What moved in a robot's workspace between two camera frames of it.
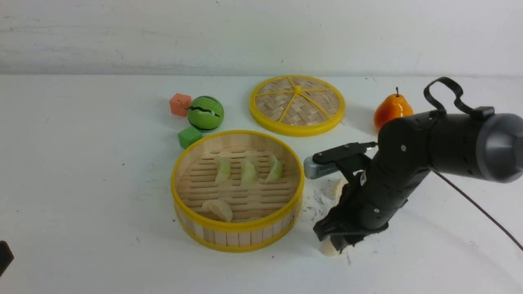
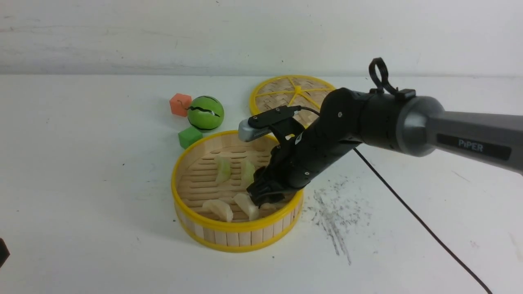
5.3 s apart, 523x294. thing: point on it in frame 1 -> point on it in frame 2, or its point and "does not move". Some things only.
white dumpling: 220,209 does not move
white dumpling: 337,181 -> 268,206
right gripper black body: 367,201 -> 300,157
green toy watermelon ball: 205,113 does not move
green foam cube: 188,135 does not move
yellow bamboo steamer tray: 238,190 does not move
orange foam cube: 179,104 does not move
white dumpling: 327,248 -> 251,209
